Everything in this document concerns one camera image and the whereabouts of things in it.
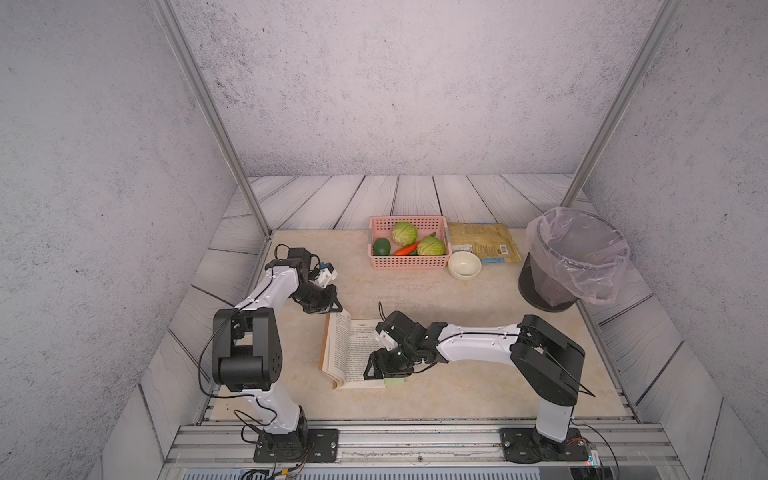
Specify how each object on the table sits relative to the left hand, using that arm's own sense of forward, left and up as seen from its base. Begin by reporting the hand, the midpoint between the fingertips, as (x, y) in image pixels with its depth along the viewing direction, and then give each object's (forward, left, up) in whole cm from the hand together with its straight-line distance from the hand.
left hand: (343, 307), depth 89 cm
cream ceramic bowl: (+19, -40, -6) cm, 45 cm away
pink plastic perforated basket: (+39, -11, -5) cm, 41 cm away
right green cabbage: (+25, -29, -1) cm, 38 cm away
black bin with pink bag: (+14, -72, +6) cm, 74 cm away
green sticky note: (-20, -14, -6) cm, 25 cm away
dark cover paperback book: (-9, -2, -7) cm, 11 cm away
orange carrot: (+27, -20, -5) cm, 34 cm away
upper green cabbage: (+32, -20, -1) cm, 37 cm away
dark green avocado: (+28, -11, -5) cm, 30 cm away
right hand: (-19, -9, -4) cm, 22 cm away
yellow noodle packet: (+30, -54, -6) cm, 62 cm away
